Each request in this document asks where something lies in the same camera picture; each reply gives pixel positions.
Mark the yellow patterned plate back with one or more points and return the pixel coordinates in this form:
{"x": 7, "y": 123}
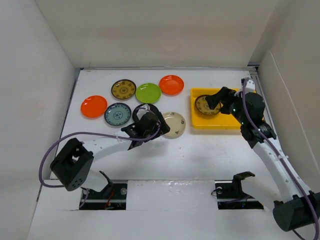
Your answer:
{"x": 123, "y": 89}

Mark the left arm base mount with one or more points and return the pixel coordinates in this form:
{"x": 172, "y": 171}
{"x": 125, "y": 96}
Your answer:
{"x": 116, "y": 201}

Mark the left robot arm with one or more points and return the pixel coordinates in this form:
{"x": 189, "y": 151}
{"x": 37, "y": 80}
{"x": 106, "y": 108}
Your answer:
{"x": 72, "y": 165}

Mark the yellow patterned plate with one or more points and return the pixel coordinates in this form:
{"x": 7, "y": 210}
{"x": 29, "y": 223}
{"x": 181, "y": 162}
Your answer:
{"x": 202, "y": 106}
{"x": 123, "y": 89}

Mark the orange plate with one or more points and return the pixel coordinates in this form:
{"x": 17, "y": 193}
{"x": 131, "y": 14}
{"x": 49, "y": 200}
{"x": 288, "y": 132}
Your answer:
{"x": 171, "y": 85}
{"x": 94, "y": 106}

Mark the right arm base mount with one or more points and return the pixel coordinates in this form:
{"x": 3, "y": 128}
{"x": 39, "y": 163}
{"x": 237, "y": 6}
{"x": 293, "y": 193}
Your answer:
{"x": 228, "y": 199}

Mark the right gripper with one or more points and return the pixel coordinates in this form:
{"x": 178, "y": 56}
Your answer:
{"x": 224, "y": 93}

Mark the green plastic plate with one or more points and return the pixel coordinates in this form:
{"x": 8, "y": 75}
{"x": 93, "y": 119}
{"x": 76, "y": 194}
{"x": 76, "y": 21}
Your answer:
{"x": 148, "y": 93}

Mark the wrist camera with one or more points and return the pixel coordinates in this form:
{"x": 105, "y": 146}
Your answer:
{"x": 144, "y": 109}
{"x": 248, "y": 85}

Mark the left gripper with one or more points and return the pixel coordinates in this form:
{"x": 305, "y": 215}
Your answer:
{"x": 164, "y": 129}

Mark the yellow plastic bin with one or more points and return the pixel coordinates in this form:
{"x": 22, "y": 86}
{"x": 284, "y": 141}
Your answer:
{"x": 218, "y": 121}

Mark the black plate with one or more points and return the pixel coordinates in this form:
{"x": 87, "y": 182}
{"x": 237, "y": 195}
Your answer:
{"x": 153, "y": 107}

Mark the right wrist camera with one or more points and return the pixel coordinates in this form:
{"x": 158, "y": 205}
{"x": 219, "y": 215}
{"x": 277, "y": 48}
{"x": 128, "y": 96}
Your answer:
{"x": 248, "y": 85}

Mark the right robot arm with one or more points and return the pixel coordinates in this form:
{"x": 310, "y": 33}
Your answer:
{"x": 299, "y": 205}

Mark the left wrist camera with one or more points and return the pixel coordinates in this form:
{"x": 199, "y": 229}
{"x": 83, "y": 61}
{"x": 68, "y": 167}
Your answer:
{"x": 144, "y": 109}

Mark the cream patterned plate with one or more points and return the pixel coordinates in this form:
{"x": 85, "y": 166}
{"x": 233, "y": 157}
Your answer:
{"x": 176, "y": 123}

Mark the yellow patterned plate front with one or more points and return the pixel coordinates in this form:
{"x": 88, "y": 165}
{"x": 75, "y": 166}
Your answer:
{"x": 202, "y": 106}

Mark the blue patterned plate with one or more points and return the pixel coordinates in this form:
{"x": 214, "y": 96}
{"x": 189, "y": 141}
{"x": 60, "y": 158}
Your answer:
{"x": 117, "y": 114}

